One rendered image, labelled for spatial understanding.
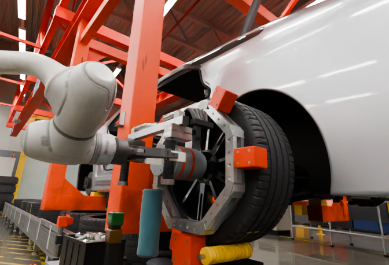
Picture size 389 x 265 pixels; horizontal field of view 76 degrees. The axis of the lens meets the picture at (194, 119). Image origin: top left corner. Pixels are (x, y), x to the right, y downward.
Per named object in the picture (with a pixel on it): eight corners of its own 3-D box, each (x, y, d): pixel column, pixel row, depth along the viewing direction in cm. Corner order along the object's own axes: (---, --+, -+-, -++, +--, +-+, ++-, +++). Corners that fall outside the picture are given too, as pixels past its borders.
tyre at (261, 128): (199, 245, 136) (316, 238, 92) (162, 249, 122) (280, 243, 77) (190, 133, 164) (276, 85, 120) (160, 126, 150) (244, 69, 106)
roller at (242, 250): (257, 258, 104) (257, 242, 105) (204, 268, 86) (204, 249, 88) (246, 255, 108) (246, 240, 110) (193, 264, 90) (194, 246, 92)
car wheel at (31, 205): (41, 213, 528) (44, 201, 535) (70, 214, 517) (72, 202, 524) (15, 215, 466) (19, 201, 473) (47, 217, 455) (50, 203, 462)
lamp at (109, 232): (121, 243, 76) (123, 229, 77) (108, 244, 74) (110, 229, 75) (116, 241, 79) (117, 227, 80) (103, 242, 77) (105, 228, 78)
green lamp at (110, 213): (123, 225, 78) (125, 212, 79) (110, 226, 75) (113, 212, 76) (118, 224, 81) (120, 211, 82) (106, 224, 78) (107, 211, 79)
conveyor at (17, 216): (79, 236, 431) (83, 212, 443) (19, 239, 380) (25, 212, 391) (25, 210, 937) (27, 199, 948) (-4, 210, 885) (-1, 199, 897)
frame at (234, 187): (247, 241, 84) (243, 92, 101) (234, 242, 80) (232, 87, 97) (160, 224, 125) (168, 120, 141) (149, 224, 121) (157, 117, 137)
